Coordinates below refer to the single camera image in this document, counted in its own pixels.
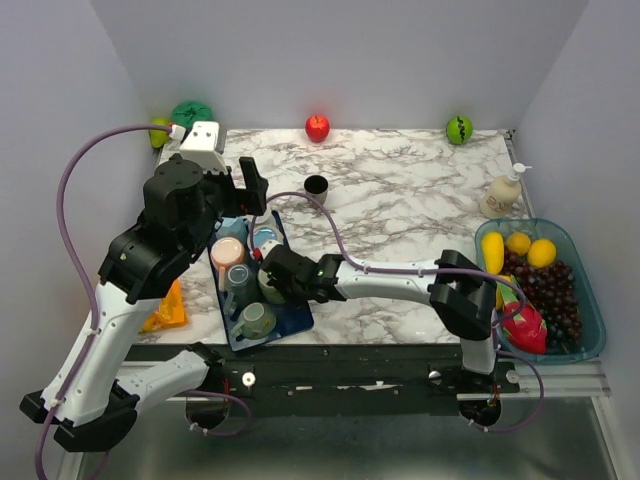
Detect yellow-green pear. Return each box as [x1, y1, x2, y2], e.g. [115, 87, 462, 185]
[149, 117, 171, 149]

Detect dark purple grapes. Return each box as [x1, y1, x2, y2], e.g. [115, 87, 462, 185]
[502, 251, 582, 355]

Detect orange snack bag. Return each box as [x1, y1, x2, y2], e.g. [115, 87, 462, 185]
[140, 279, 189, 333]

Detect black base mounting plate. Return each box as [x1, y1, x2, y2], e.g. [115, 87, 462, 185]
[212, 344, 519, 418]

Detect blue mug with gold pattern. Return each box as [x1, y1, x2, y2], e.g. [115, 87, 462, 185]
[252, 226, 283, 249]

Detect yellow lemon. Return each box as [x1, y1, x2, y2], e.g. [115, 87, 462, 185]
[527, 238, 557, 269]

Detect green wrapped cylinder package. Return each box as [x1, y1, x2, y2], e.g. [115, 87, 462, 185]
[170, 101, 213, 130]

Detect light blue small mug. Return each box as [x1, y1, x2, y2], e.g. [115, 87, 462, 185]
[217, 217, 248, 245]

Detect yellow mango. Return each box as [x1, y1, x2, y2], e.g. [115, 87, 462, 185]
[481, 232, 505, 275]

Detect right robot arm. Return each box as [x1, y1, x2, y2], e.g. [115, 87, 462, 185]
[257, 241, 497, 392]

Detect pink cup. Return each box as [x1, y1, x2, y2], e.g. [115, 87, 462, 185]
[209, 237, 246, 281]

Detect pale green mug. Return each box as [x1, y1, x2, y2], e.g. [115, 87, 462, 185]
[257, 269, 287, 305]

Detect teal mug with bird picture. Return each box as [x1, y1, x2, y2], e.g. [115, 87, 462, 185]
[231, 302, 277, 340]

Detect red apple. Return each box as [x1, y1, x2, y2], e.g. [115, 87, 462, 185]
[305, 115, 330, 143]

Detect red dragon fruit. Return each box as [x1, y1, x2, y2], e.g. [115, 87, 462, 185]
[501, 285, 547, 355]

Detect cream lotion pump bottle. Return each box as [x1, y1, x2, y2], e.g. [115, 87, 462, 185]
[479, 163, 531, 219]

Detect orange fruit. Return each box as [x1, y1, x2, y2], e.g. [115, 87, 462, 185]
[506, 232, 532, 257]

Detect green striped ball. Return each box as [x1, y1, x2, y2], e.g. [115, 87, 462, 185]
[445, 115, 473, 145]

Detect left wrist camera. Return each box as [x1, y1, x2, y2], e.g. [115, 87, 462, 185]
[179, 121, 227, 174]

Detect yellow banana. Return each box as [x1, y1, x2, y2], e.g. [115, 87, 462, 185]
[495, 275, 511, 311]

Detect dark teal upside-down mug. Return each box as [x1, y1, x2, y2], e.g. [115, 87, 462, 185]
[223, 264, 262, 316]

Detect grey upside-down mug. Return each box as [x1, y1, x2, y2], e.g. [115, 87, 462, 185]
[246, 206, 278, 233]

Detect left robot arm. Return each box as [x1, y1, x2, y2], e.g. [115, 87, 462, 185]
[20, 155, 268, 452]

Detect dark blue tray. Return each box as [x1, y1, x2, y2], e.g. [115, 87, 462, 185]
[208, 211, 314, 352]

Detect teal plastic fruit bin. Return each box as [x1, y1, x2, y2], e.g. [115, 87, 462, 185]
[475, 218, 606, 365]

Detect brown striped mug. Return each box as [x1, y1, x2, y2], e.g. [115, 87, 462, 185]
[303, 175, 329, 204]

